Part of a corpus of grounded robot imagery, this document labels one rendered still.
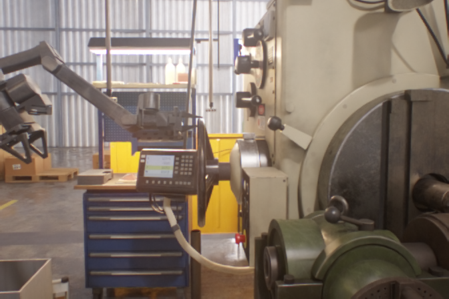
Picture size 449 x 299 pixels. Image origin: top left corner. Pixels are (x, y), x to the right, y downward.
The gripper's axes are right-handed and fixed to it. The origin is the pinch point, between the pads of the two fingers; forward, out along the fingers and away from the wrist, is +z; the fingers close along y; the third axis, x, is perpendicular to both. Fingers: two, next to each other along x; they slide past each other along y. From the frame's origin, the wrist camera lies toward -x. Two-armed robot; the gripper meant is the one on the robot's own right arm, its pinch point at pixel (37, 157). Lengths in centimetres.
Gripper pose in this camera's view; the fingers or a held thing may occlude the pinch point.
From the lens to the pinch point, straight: 110.5
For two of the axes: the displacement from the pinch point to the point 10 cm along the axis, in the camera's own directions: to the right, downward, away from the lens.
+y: -0.6, -0.7, 10.0
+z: 5.0, 8.6, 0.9
